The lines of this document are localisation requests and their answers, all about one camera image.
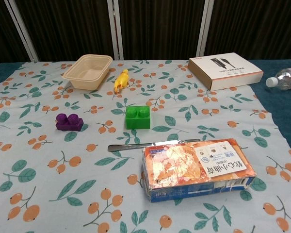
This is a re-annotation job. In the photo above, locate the yellow rubber chicken toy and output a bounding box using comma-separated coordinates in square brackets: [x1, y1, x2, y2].
[113, 68, 131, 95]

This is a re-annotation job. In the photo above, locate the green building block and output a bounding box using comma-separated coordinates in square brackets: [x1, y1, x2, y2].
[125, 105, 152, 130]

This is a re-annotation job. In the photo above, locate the beige plastic food container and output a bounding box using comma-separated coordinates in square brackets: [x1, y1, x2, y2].
[62, 54, 113, 91]

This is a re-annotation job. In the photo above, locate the white frame post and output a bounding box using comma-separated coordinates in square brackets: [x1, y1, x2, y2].
[4, 0, 39, 62]
[195, 0, 214, 59]
[107, 0, 125, 60]

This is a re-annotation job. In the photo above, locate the white cable product box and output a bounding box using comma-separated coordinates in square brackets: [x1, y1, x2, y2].
[187, 52, 264, 92]

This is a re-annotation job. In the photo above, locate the purple building block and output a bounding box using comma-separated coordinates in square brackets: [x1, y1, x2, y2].
[55, 113, 85, 132]

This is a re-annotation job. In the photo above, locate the metal butter knife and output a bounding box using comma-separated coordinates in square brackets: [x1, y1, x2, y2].
[107, 138, 201, 153]

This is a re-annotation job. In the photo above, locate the clear plastic water bottle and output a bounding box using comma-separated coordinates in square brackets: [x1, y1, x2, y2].
[265, 66, 291, 91]

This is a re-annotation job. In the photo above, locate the orange cookie box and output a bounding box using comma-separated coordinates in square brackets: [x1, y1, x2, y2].
[141, 138, 258, 203]

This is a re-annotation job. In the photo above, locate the floral fruit print tablecloth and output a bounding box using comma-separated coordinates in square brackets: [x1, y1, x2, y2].
[0, 59, 291, 233]

